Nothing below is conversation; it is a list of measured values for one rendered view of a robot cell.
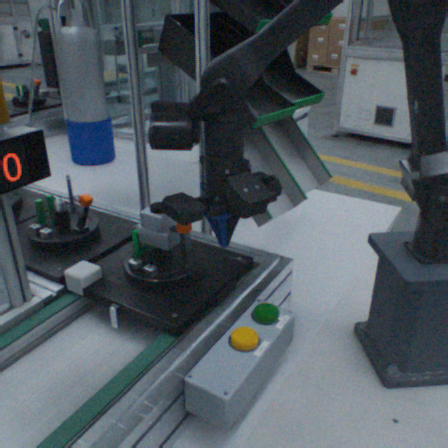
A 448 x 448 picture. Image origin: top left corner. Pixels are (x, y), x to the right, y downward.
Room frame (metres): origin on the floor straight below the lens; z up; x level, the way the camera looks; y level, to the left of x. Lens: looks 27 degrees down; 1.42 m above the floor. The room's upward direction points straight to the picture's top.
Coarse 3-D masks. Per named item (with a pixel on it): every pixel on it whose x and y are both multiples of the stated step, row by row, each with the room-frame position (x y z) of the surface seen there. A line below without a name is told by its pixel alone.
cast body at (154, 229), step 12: (156, 204) 0.72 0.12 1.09; (144, 216) 0.71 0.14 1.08; (156, 216) 0.70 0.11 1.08; (168, 216) 0.71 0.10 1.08; (144, 228) 0.71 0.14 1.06; (156, 228) 0.70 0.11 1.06; (168, 228) 0.71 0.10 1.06; (144, 240) 0.71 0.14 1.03; (156, 240) 0.70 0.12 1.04; (168, 240) 0.69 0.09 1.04
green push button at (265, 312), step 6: (258, 306) 0.60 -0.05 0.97; (264, 306) 0.60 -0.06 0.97; (270, 306) 0.60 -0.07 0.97; (258, 312) 0.59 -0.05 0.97; (264, 312) 0.59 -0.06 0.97; (270, 312) 0.59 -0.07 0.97; (276, 312) 0.59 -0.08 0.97; (258, 318) 0.58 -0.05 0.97; (264, 318) 0.58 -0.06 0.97; (270, 318) 0.58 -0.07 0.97; (276, 318) 0.58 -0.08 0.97
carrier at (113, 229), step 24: (72, 192) 0.91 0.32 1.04; (48, 216) 0.89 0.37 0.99; (72, 216) 0.89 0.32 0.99; (96, 216) 0.94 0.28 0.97; (24, 240) 0.82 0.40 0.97; (48, 240) 0.79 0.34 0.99; (72, 240) 0.79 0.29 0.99; (96, 240) 0.82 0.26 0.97; (120, 240) 0.82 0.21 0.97; (48, 264) 0.73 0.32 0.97; (72, 264) 0.73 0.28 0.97
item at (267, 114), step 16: (176, 16) 1.02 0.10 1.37; (192, 16) 1.06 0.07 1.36; (176, 32) 0.98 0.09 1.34; (192, 32) 1.08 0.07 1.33; (224, 32) 1.07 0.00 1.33; (160, 48) 1.02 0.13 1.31; (176, 48) 0.99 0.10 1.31; (192, 48) 0.96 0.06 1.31; (224, 48) 1.07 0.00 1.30; (176, 64) 0.99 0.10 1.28; (192, 64) 0.96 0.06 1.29; (256, 80) 1.01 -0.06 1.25; (256, 96) 0.97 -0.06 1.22; (272, 96) 0.98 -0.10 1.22; (272, 112) 0.93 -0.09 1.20; (288, 112) 0.93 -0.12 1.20
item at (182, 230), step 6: (174, 228) 0.70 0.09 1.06; (180, 228) 0.68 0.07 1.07; (186, 228) 0.68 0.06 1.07; (180, 234) 0.69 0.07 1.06; (186, 234) 0.69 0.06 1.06; (180, 240) 0.69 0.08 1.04; (186, 240) 0.69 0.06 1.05; (180, 246) 0.69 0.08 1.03; (186, 246) 0.69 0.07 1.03; (186, 252) 0.68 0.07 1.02; (186, 258) 0.68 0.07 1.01
